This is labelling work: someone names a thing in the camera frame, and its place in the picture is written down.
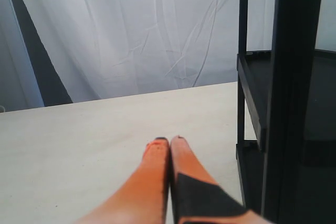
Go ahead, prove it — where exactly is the white backdrop cloth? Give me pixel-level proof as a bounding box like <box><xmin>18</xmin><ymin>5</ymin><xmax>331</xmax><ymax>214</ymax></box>
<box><xmin>0</xmin><ymin>0</ymin><xmax>336</xmax><ymax>112</ymax></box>

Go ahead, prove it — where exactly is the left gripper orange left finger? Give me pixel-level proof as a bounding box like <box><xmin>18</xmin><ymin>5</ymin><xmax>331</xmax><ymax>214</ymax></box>
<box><xmin>76</xmin><ymin>137</ymin><xmax>170</xmax><ymax>223</ymax></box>

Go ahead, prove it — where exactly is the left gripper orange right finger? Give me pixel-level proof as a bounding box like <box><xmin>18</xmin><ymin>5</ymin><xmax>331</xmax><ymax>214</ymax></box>
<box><xmin>170</xmin><ymin>136</ymin><xmax>265</xmax><ymax>223</ymax></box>

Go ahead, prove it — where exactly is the black metal shelf rack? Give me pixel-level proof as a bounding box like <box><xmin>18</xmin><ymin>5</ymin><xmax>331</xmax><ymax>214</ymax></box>
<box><xmin>236</xmin><ymin>0</ymin><xmax>335</xmax><ymax>223</ymax></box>

